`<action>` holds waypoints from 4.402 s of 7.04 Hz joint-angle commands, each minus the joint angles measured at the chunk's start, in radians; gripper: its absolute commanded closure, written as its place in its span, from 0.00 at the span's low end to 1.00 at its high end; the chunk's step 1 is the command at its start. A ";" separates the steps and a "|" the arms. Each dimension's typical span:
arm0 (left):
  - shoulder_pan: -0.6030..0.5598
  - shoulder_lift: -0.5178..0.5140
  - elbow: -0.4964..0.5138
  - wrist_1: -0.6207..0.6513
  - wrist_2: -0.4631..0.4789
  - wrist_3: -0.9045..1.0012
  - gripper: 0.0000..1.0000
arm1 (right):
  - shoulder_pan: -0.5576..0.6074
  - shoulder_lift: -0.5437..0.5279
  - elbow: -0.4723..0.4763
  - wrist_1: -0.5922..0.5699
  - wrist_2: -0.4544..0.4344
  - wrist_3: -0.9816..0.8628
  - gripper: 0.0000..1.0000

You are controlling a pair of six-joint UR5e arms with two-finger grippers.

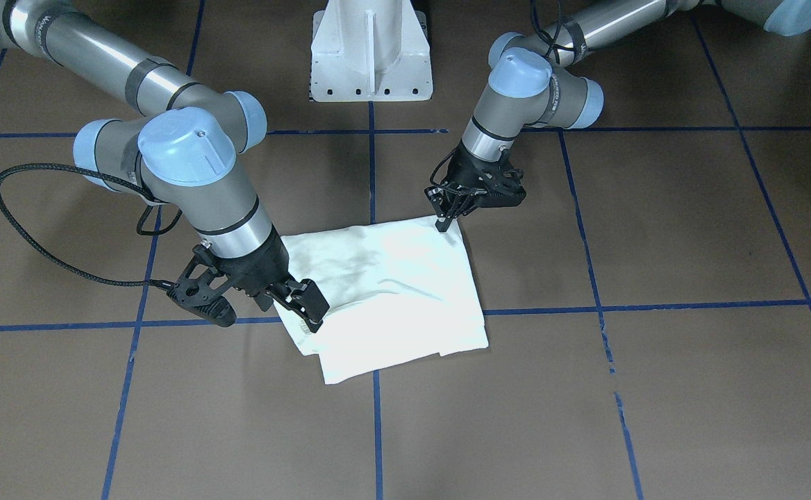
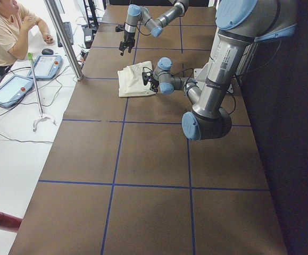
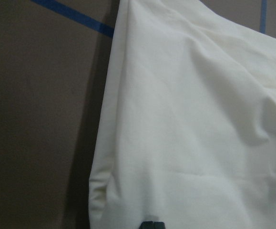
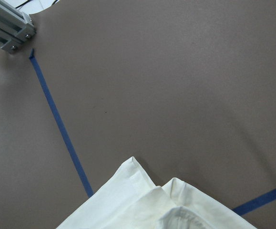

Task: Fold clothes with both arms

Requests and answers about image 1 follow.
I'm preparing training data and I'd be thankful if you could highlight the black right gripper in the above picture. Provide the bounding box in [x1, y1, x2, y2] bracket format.
[167, 232, 330, 333]

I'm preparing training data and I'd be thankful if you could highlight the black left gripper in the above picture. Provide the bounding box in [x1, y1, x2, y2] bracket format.
[425, 143, 526, 232]

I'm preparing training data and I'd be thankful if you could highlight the cream cat print t-shirt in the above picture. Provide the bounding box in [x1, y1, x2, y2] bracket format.
[278, 216, 489, 384]

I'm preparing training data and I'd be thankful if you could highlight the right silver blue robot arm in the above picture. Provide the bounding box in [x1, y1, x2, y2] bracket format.
[0, 1, 329, 333]

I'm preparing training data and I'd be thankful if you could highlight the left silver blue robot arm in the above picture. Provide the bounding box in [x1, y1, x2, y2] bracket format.
[425, 1, 701, 232]

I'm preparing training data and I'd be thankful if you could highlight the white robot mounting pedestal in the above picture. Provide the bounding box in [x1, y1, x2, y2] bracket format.
[308, 1, 434, 103]

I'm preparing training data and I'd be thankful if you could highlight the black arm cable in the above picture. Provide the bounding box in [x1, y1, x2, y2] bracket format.
[0, 163, 184, 289]

